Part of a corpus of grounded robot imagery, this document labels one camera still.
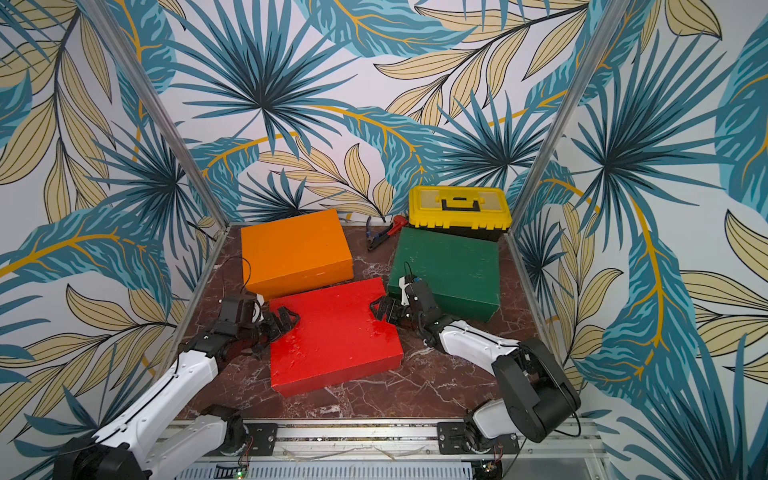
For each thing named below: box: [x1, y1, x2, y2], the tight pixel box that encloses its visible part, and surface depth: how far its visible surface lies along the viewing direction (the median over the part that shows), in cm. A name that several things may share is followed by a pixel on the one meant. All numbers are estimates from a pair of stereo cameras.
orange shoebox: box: [241, 209, 355, 301], surface depth 100 cm
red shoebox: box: [269, 277, 404, 398], surface depth 80 cm
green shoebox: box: [387, 227, 501, 322], surface depth 99 cm
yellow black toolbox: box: [402, 186, 512, 242], surface depth 105 cm
